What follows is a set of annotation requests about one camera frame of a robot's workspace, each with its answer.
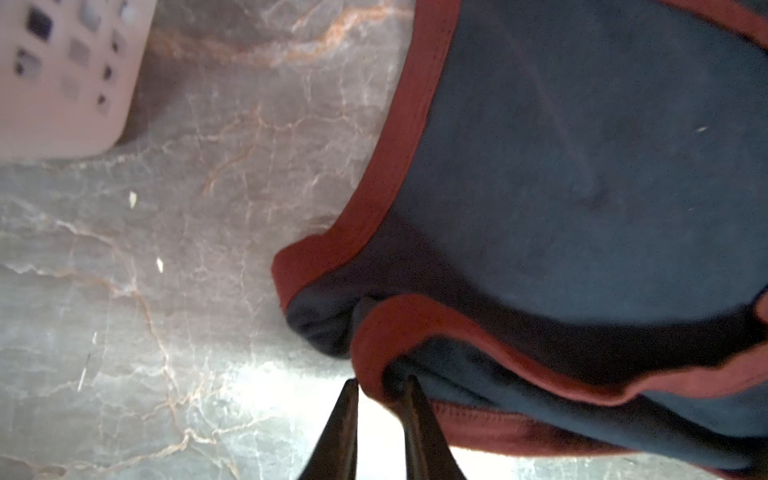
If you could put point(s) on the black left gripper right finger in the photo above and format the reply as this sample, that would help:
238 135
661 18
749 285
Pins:
428 456

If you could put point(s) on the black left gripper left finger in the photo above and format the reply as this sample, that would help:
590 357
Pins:
335 453

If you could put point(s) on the navy tank top red trim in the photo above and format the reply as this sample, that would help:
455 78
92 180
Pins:
562 232

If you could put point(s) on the white plastic laundry basket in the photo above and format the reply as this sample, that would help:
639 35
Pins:
68 74

